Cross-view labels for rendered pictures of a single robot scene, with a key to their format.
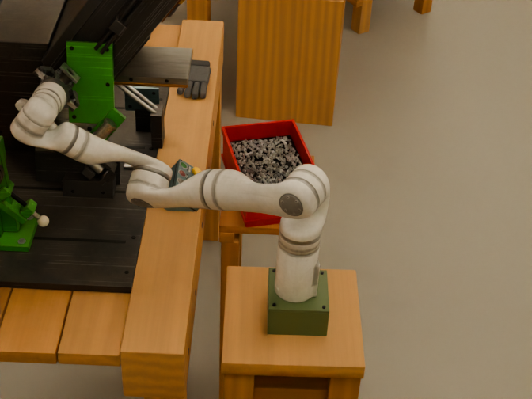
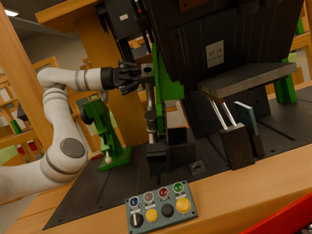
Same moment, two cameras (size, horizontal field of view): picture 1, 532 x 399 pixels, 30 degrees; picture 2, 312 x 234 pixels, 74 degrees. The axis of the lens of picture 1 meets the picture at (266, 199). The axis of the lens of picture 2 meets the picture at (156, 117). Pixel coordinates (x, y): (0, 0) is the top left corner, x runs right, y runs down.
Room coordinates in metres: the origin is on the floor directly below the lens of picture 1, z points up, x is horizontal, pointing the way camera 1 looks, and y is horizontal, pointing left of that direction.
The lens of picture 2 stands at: (2.09, -0.18, 1.22)
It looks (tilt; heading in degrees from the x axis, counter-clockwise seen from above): 13 degrees down; 95
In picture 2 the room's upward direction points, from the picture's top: 20 degrees counter-clockwise
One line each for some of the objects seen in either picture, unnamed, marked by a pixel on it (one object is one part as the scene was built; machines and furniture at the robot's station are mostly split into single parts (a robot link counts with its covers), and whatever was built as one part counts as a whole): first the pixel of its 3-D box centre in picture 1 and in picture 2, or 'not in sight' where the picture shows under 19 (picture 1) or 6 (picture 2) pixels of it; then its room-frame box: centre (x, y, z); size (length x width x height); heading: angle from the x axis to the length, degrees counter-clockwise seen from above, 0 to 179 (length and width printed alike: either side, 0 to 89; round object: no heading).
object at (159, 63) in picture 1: (117, 65); (224, 78); (2.27, 0.42, 1.11); 0.39 x 0.16 x 0.03; 90
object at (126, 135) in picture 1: (81, 148); (210, 143); (2.19, 0.52, 0.89); 1.10 x 0.42 x 0.02; 0
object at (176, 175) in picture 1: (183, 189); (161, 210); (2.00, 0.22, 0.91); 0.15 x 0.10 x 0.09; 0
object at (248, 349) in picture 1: (291, 319); not in sight; (1.63, -0.08, 0.83); 0.32 x 0.32 x 0.04; 1
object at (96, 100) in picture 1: (93, 76); (166, 77); (2.11, 0.45, 1.17); 0.13 x 0.12 x 0.20; 0
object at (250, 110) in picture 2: (142, 108); (248, 128); (2.28, 0.36, 0.97); 0.10 x 0.02 x 0.14; 90
